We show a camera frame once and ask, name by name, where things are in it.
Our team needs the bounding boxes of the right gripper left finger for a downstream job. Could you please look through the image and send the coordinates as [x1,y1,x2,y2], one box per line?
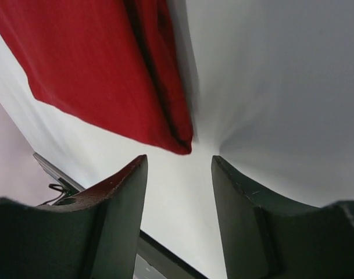
[0,155,148,278]

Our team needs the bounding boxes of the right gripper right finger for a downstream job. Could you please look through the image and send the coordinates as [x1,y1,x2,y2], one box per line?
[211,156,354,278]

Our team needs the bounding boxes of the red t shirt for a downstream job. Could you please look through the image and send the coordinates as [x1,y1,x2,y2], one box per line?
[0,1,193,155]

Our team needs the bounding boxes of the aluminium frame rail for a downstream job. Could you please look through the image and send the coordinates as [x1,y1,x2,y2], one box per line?
[33,152,85,195]

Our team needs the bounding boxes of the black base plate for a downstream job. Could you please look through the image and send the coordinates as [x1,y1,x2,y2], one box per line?
[134,230,206,278]

